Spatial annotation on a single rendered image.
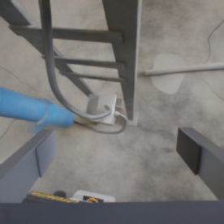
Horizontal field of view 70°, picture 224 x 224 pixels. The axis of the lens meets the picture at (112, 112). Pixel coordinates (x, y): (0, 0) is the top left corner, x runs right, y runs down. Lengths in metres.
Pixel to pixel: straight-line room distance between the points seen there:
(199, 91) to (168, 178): 0.64
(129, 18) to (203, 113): 1.14
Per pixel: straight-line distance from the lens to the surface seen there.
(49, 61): 0.18
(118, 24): 0.21
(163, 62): 1.31
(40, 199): 1.03
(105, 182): 1.23
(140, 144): 1.18
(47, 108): 0.39
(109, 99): 0.42
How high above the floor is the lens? 1.17
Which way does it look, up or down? 79 degrees down
